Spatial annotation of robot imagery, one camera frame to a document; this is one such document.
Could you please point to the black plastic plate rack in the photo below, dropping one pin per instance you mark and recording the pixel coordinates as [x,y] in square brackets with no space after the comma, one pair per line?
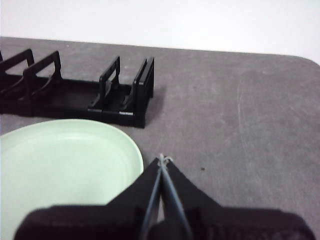
[75,95]

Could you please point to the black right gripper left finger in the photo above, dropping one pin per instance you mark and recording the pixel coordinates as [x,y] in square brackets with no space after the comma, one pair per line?
[82,222]

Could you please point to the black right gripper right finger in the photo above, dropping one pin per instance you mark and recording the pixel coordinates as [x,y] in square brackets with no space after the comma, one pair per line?
[237,225]

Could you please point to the pale green round plate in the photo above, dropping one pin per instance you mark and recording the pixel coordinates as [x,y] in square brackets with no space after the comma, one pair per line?
[62,162]

